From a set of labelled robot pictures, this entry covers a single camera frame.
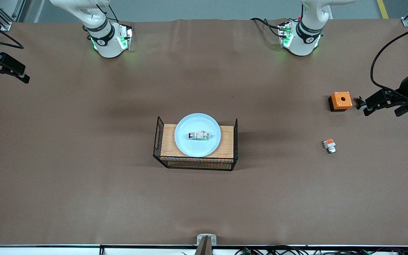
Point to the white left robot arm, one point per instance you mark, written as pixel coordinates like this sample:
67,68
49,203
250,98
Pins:
303,39

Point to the light blue round plate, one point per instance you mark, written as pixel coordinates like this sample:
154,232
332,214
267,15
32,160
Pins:
197,148

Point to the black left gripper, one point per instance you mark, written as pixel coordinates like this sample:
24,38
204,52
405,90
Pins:
405,87

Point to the red push button switch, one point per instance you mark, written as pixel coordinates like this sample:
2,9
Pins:
200,135

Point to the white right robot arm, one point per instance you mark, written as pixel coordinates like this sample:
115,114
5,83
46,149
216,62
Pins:
106,40

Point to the grey table edge bracket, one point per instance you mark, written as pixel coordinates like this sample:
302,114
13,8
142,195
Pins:
206,241

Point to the black push button part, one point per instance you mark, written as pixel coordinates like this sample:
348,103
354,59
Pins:
359,102

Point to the small orange white contact block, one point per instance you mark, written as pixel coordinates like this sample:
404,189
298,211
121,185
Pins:
329,145

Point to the brown table cover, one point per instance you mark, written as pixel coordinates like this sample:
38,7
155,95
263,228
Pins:
83,198

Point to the orange button enclosure box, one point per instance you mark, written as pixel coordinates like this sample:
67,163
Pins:
341,100

